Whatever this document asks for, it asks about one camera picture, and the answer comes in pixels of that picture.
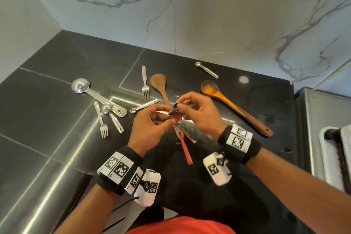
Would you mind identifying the person's right hand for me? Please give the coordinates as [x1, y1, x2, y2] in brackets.
[175, 92, 228, 141]

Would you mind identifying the person's left hand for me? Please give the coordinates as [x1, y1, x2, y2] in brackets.
[127, 104, 177, 158]

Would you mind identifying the steel teaspoon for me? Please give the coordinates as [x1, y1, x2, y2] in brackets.
[167, 110, 198, 144]

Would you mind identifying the red handled spoon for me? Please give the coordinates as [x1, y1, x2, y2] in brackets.
[171, 113, 193, 166]

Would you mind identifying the person's right forearm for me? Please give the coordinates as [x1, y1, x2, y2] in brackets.
[247, 147, 351, 234]

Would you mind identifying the person's left forearm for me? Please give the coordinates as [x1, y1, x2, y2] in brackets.
[53, 183, 125, 234]

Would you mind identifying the small steel measuring spoon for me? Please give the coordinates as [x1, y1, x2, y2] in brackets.
[130, 99, 159, 114]

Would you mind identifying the dark wooden spatula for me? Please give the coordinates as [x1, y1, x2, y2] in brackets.
[150, 74, 172, 108]

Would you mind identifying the tiny steel measuring spoon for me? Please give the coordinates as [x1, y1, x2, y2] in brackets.
[195, 61, 219, 79]

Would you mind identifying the brown wooden spoon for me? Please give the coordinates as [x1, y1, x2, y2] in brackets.
[200, 80, 274, 138]

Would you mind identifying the medium steel measuring spoon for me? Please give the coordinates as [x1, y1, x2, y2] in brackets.
[101, 104, 124, 134]

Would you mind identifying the black right wristband with markers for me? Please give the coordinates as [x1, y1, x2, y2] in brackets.
[218, 124, 262, 165]

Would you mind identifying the black wristband with markers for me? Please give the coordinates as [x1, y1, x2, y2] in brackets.
[97, 146, 144, 196]
[218, 124, 262, 165]

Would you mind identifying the black left wristband with markers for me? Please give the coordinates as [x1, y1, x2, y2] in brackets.
[97, 146, 144, 196]

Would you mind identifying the large steel measuring spoon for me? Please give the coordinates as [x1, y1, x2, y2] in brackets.
[71, 78, 128, 118]

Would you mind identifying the red shirt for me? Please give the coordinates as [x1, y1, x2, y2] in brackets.
[126, 216, 229, 234]

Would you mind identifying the steel sink drainboard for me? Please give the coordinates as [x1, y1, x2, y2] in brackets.
[294, 87, 351, 196]

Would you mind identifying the white dish tray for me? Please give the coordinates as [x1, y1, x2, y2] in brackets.
[319, 125, 351, 196]

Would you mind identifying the steel fork with pink handle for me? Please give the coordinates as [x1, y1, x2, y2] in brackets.
[141, 65, 151, 99]

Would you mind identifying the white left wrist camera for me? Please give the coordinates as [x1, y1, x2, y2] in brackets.
[132, 169, 161, 207]

